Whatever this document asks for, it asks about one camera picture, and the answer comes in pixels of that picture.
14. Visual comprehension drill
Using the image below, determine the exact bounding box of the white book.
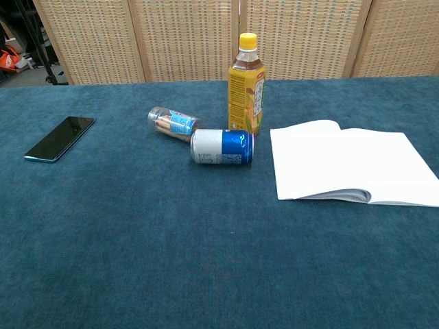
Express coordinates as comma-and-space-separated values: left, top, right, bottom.
269, 119, 439, 208

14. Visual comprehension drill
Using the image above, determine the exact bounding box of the blue and silver can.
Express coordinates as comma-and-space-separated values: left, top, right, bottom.
190, 128, 255, 166

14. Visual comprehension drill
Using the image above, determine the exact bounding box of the clear plastic snack jar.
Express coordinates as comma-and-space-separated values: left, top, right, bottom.
147, 106, 203, 144

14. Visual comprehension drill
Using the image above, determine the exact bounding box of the yellow tea bottle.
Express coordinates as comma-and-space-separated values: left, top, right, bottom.
227, 32, 267, 136

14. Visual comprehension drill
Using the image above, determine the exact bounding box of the blue velvet tablecloth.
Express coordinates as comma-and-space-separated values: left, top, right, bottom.
0, 74, 439, 329

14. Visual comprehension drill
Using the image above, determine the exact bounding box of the woven rattan folding screen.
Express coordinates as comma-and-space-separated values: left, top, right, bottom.
32, 0, 439, 86

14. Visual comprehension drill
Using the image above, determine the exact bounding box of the black smartphone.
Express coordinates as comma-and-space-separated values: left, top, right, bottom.
23, 116, 96, 164

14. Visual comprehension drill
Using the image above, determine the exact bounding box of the black tripod stand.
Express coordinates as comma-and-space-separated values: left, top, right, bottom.
12, 0, 69, 86

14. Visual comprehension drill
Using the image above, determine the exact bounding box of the orange bag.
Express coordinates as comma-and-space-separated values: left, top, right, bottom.
0, 46, 22, 73

